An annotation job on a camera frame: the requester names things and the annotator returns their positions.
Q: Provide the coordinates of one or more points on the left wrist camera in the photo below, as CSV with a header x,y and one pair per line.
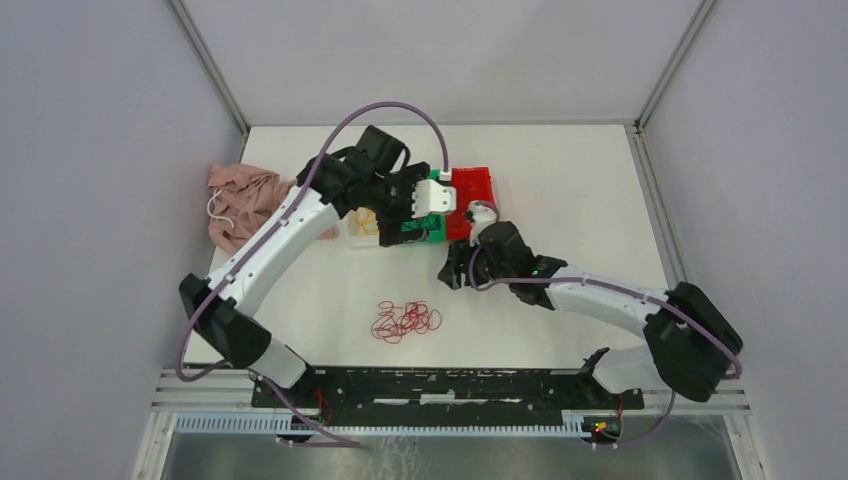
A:
x,y
434,196

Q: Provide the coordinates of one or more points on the green plastic bin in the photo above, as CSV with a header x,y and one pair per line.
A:
x,y
421,230

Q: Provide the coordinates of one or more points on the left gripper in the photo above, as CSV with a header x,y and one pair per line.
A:
x,y
390,228

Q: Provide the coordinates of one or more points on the white comb cable duct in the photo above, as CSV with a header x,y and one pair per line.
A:
x,y
287,424

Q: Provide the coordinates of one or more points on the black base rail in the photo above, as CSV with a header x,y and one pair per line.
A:
x,y
359,396

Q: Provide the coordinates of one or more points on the pink cloth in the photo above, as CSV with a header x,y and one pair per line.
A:
x,y
242,198

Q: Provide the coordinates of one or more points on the red plastic bin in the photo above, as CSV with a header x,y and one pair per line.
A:
x,y
472,184

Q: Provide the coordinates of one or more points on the clear plastic bin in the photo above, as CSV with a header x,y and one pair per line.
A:
x,y
359,229

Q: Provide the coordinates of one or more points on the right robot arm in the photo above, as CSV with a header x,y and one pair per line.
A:
x,y
687,344

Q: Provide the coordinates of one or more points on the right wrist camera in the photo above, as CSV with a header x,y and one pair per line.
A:
x,y
480,214

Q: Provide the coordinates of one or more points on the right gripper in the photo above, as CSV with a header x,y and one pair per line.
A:
x,y
459,252

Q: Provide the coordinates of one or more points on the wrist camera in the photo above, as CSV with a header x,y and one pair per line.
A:
x,y
480,214
434,196

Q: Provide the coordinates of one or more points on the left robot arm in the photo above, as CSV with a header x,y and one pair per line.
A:
x,y
375,173

